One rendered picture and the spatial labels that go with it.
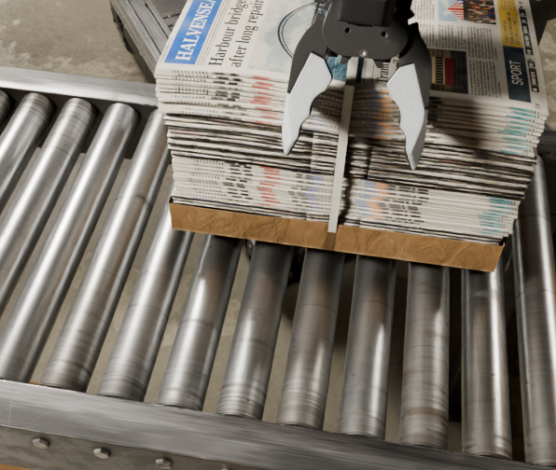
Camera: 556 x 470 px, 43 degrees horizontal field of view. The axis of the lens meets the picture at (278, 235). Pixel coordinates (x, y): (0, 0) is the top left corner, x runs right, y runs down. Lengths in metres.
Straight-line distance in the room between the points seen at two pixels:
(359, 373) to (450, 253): 0.17
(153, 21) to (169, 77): 1.55
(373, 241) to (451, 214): 0.09
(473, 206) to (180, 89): 0.32
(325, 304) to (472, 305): 0.17
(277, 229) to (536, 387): 0.33
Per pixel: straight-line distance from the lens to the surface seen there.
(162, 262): 0.85
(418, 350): 0.80
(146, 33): 2.23
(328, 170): 0.74
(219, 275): 0.84
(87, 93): 1.09
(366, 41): 0.61
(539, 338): 0.85
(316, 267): 0.84
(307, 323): 0.80
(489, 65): 0.73
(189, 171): 0.77
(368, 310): 0.82
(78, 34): 2.64
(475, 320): 0.84
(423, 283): 0.85
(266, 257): 0.85
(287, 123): 0.63
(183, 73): 0.69
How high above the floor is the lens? 1.48
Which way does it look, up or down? 51 degrees down
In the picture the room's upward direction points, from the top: 1 degrees clockwise
